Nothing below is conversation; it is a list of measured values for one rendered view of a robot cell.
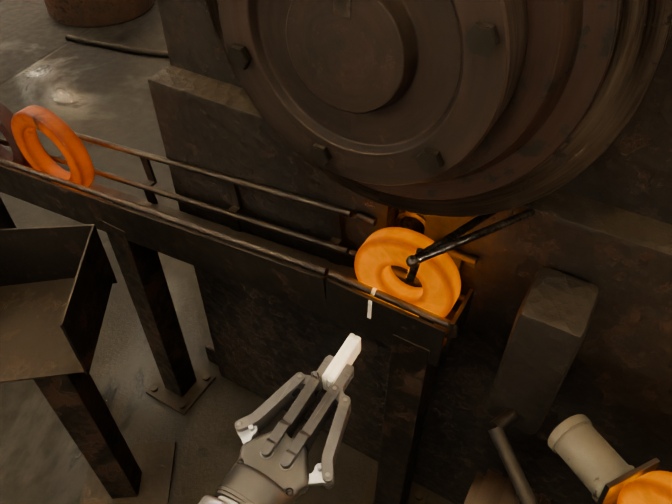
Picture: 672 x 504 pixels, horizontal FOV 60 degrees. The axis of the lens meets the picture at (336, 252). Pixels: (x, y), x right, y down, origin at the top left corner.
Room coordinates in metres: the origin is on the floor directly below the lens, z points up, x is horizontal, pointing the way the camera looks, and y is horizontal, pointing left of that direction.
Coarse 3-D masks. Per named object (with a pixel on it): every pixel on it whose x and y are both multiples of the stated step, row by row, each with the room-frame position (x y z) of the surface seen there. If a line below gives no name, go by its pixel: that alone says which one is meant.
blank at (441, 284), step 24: (384, 240) 0.56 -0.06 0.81; (408, 240) 0.55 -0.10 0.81; (432, 240) 0.56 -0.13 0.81; (360, 264) 0.58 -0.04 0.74; (384, 264) 0.56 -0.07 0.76; (432, 264) 0.52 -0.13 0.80; (384, 288) 0.56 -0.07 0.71; (408, 288) 0.56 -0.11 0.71; (432, 288) 0.52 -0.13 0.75; (456, 288) 0.52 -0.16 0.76; (432, 312) 0.52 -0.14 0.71
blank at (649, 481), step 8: (648, 472) 0.28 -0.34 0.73; (656, 472) 0.27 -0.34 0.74; (664, 472) 0.27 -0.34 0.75; (640, 480) 0.26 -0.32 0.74; (648, 480) 0.26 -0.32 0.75; (656, 480) 0.26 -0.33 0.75; (664, 480) 0.26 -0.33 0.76; (624, 488) 0.27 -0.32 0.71; (632, 488) 0.26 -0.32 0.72; (640, 488) 0.26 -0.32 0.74; (648, 488) 0.25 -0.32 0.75; (656, 488) 0.25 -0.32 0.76; (664, 488) 0.25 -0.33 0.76; (624, 496) 0.26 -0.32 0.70; (632, 496) 0.26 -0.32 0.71; (640, 496) 0.25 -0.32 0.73; (648, 496) 0.25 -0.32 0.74; (656, 496) 0.24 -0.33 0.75; (664, 496) 0.24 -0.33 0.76
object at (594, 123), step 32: (640, 0) 0.44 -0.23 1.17; (640, 32) 0.44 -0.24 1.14; (640, 64) 0.44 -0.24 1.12; (608, 96) 0.44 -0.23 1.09; (640, 96) 0.43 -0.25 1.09; (576, 128) 0.45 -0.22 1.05; (608, 128) 0.44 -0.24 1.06; (576, 160) 0.45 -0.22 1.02; (384, 192) 0.54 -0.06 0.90; (512, 192) 0.47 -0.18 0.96; (544, 192) 0.46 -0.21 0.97
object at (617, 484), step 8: (648, 464) 0.29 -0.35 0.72; (656, 464) 0.29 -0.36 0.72; (632, 472) 0.28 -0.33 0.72; (640, 472) 0.28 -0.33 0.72; (616, 480) 0.27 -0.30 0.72; (624, 480) 0.27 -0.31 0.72; (632, 480) 0.28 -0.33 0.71; (608, 488) 0.27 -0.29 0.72; (616, 488) 0.27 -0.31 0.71; (600, 496) 0.27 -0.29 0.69; (608, 496) 0.27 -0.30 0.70; (616, 496) 0.27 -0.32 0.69
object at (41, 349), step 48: (0, 240) 0.67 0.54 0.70; (48, 240) 0.68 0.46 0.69; (96, 240) 0.67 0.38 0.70; (0, 288) 0.66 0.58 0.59; (48, 288) 0.66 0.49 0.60; (96, 288) 0.61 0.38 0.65; (0, 336) 0.56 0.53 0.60; (48, 336) 0.56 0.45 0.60; (96, 336) 0.55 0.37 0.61; (48, 384) 0.55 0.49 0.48; (96, 432) 0.55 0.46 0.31; (96, 480) 0.59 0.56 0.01; (144, 480) 0.59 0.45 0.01
